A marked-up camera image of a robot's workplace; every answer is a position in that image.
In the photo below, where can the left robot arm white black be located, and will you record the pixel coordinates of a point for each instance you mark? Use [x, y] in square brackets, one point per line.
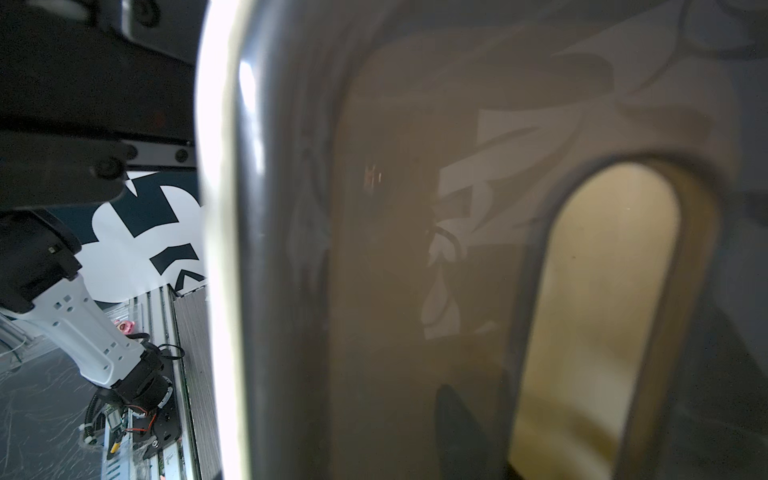
[61, 264]

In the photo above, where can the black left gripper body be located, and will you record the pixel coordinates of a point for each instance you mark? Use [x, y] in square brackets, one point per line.
[92, 90]

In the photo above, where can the cream box dark lid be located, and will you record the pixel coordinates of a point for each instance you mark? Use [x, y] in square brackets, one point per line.
[558, 208]

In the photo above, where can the pink small toy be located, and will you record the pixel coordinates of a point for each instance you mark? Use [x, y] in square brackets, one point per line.
[127, 327]

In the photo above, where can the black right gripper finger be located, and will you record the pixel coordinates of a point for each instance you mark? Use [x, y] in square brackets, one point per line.
[464, 448]

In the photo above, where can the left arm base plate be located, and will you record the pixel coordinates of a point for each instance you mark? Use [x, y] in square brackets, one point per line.
[153, 429]

